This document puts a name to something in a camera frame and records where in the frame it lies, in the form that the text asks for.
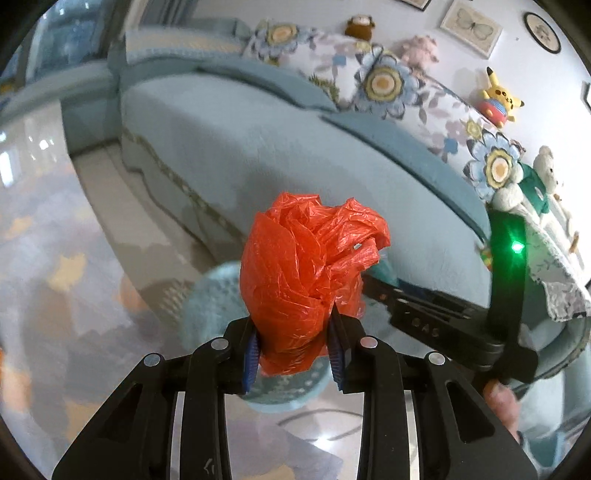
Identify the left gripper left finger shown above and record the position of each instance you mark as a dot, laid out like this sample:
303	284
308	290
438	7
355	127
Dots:
130	435

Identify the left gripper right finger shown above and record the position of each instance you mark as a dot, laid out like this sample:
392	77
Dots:
458	435

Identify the orange plastic bag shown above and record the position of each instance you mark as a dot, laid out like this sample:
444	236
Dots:
302	261

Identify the person's right hand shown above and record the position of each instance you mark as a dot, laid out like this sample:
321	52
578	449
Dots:
503	402

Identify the rubiks cube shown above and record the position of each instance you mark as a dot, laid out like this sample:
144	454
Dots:
487	258

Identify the patterned grey tablecloth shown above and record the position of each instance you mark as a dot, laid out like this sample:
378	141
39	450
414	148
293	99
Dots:
89	285

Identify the white teddy bear green shirt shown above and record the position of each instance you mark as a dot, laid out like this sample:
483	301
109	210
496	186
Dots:
537	184

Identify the floral cushion far end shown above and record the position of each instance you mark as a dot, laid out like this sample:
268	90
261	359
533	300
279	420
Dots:
493	162

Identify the yellow pikachu plush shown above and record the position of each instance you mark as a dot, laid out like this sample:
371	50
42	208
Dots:
498	104

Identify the floral cushion middle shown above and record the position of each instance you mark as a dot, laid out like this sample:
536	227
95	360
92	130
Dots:
418	104

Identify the pink pig plush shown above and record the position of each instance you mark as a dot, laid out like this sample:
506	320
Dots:
421	52

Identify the butterfly framed picture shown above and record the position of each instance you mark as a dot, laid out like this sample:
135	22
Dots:
471	27

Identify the teal sofa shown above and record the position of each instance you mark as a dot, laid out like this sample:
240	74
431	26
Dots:
217	137

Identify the floral cushion near corner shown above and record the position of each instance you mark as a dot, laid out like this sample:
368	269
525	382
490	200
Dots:
337	63

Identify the brown monkey plush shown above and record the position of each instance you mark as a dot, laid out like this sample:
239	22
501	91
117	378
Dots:
361	27

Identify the teal ottoman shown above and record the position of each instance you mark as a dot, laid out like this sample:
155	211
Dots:
89	100

